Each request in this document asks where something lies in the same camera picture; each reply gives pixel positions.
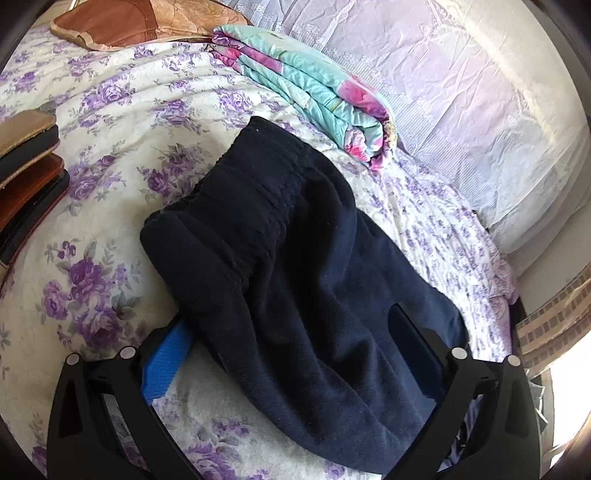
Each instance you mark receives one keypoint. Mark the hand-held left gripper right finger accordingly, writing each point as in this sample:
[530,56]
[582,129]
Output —
[408,350]

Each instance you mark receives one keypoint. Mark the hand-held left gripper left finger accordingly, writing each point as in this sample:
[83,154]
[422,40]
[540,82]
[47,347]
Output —
[166,364]

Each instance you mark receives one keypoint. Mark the navy blue pants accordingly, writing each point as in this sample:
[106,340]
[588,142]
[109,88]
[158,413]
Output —
[300,277]

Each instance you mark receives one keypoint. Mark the purple floral bedspread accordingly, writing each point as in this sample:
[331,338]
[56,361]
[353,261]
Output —
[115,115]

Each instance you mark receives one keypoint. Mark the white lace curtain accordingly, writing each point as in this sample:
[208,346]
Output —
[461,92]

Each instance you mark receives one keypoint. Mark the tan leather pad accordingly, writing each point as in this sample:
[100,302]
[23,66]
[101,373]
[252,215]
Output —
[23,134]

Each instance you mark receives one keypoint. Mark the folded teal pink floral blanket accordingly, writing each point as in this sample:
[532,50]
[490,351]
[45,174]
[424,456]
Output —
[300,69]

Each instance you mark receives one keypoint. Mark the brown leather cushion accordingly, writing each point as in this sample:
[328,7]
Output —
[115,18]

